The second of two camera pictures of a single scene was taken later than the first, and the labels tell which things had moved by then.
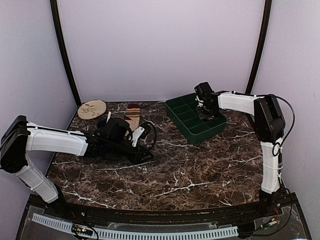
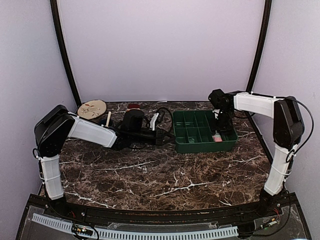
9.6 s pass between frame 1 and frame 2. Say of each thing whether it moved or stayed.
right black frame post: stayed
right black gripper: moved
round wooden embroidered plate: stayed
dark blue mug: stayed
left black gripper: moved
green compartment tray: moved
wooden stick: stayed
